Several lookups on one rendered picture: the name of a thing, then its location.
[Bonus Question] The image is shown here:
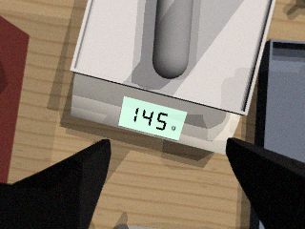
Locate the red open box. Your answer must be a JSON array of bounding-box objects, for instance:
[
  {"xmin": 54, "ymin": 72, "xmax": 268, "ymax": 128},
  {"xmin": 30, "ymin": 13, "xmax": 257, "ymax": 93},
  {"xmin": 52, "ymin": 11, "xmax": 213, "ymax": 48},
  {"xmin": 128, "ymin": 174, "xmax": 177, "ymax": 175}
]
[{"xmin": 0, "ymin": 16, "xmax": 29, "ymax": 183}]

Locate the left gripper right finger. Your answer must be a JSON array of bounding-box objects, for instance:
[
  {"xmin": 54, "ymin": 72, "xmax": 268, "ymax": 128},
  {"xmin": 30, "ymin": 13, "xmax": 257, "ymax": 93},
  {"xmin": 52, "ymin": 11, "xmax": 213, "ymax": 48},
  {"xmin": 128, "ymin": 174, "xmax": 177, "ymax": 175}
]
[{"xmin": 226, "ymin": 137, "xmax": 305, "ymax": 229}]

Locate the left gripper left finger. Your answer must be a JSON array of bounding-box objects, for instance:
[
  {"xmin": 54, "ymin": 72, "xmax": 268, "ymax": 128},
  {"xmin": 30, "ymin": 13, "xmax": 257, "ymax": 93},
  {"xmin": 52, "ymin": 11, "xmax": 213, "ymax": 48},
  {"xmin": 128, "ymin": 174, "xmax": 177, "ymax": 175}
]
[{"xmin": 0, "ymin": 139, "xmax": 112, "ymax": 229}]

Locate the grey bottle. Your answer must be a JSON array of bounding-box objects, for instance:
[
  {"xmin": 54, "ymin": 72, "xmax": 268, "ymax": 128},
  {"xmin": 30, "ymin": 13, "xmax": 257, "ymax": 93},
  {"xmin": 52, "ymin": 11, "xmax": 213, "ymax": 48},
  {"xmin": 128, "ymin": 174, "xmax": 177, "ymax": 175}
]
[{"xmin": 152, "ymin": 0, "xmax": 193, "ymax": 79}]

